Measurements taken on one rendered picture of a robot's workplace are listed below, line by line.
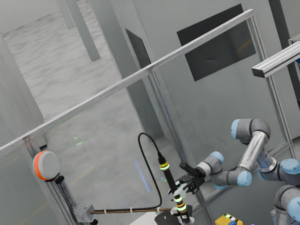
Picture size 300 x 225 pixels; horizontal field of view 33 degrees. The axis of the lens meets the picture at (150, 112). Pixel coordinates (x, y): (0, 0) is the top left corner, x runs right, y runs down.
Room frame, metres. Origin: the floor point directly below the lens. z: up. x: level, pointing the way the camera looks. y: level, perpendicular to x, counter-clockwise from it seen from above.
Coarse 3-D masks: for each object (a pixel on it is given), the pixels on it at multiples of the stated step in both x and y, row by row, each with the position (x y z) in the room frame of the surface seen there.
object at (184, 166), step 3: (180, 162) 2.23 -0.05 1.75; (183, 162) 2.22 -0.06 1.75; (180, 165) 2.21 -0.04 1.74; (183, 165) 2.20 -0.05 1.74; (186, 165) 2.20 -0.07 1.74; (183, 168) 2.20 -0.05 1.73; (186, 168) 2.19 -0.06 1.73; (189, 168) 2.20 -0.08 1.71; (192, 168) 2.21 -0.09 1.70; (189, 171) 2.20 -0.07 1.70; (192, 171) 2.21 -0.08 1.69; (195, 171) 2.21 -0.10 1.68; (192, 174) 2.22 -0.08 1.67; (195, 174) 2.21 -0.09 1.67; (198, 174) 2.22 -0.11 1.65
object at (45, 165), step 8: (40, 152) 2.56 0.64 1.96; (48, 152) 2.55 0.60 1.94; (40, 160) 2.49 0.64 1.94; (48, 160) 2.53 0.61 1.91; (56, 160) 2.57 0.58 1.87; (40, 168) 2.47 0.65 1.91; (48, 168) 2.50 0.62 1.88; (56, 168) 2.55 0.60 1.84; (40, 176) 2.48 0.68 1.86; (48, 176) 2.48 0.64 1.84
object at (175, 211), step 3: (174, 207) 2.19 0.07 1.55; (171, 210) 2.17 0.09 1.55; (174, 210) 2.16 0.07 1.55; (177, 210) 2.16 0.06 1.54; (174, 213) 2.17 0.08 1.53; (177, 213) 2.16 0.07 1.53; (180, 213) 2.16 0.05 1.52; (177, 216) 2.16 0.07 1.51; (180, 216) 2.16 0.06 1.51; (180, 219) 2.16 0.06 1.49; (192, 219) 2.15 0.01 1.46; (180, 222) 2.16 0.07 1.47; (183, 222) 2.16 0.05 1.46; (189, 222) 2.14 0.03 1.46; (192, 222) 2.13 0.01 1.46
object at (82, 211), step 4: (84, 204) 2.52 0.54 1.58; (88, 204) 2.51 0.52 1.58; (76, 208) 2.52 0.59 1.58; (80, 208) 2.50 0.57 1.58; (84, 208) 2.48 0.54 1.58; (88, 208) 2.46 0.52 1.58; (92, 208) 2.49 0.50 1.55; (76, 212) 2.47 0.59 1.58; (80, 212) 2.46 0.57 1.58; (84, 212) 2.44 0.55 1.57; (88, 212) 2.45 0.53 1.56; (76, 216) 2.48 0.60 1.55; (80, 216) 2.47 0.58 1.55; (84, 216) 2.45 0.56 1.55; (88, 216) 2.44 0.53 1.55; (92, 216) 2.46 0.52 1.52; (80, 220) 2.47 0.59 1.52; (84, 220) 2.46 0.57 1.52; (88, 220) 2.44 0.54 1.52
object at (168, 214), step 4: (188, 208) 2.31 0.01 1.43; (164, 212) 2.36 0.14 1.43; (168, 212) 2.34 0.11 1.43; (188, 212) 2.29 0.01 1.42; (156, 216) 2.37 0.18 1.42; (160, 216) 2.36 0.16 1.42; (168, 216) 2.33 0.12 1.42; (172, 216) 2.32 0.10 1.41; (156, 220) 2.36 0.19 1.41; (160, 220) 2.35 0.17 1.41; (164, 220) 2.34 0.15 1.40; (168, 220) 2.32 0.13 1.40; (172, 220) 2.31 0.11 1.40; (176, 220) 2.30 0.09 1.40; (160, 224) 2.34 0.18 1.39; (164, 224) 2.33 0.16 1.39; (168, 224) 2.31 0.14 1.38; (172, 224) 2.30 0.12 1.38; (176, 224) 2.29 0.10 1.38; (180, 224) 2.27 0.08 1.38
